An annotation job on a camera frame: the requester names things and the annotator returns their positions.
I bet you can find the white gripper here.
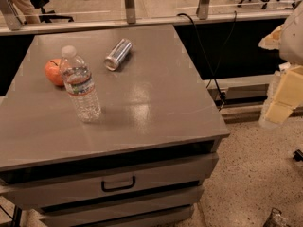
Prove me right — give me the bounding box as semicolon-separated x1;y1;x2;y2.
258;3;303;129

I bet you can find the clear plastic water bottle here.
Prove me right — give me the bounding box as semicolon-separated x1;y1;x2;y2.
59;45;101;123

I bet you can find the dark object on floor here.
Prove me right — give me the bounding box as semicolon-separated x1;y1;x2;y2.
262;208;291;227

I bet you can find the silver drink can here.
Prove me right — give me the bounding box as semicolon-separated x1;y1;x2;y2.
104;38;133;71

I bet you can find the grey drawer cabinet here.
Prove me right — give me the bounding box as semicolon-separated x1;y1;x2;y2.
0;25;228;227

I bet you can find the red apple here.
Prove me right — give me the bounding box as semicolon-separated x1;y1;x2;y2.
45;59;64;87

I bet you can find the person in beige trousers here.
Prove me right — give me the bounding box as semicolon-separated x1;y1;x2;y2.
10;0;40;24

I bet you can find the black cable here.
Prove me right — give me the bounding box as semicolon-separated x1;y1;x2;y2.
176;10;239;112

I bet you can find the metal railing post right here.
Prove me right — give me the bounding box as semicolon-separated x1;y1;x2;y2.
196;0;210;20

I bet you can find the metal railing post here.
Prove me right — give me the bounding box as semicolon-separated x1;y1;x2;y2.
0;0;22;31
196;0;210;20
124;0;136;24

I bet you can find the metal railing post middle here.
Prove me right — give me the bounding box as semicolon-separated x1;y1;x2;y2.
124;0;136;24

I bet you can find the black drawer handle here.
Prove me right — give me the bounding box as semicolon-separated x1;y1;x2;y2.
101;176;136;193

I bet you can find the metal railing post left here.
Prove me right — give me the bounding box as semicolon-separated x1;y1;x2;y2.
0;0;22;31

